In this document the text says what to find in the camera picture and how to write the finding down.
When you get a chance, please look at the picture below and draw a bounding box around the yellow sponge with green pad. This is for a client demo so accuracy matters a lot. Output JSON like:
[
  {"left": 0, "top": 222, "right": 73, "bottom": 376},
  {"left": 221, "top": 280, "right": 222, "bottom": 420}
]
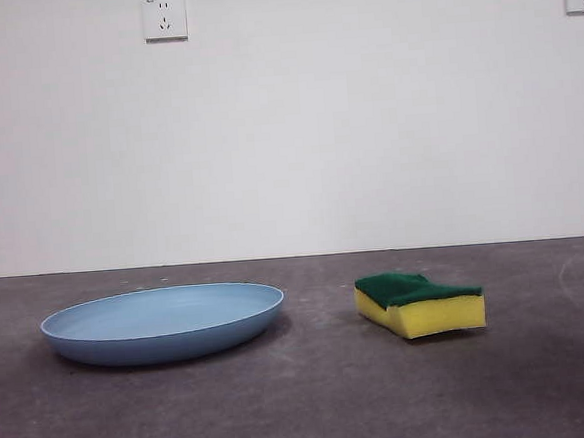
[{"left": 352, "top": 264, "right": 488, "bottom": 345}]

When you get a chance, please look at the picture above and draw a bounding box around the light blue round plate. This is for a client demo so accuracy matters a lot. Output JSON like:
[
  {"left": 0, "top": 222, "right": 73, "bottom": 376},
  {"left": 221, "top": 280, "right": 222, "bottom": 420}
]
[{"left": 38, "top": 278, "right": 290, "bottom": 373}]

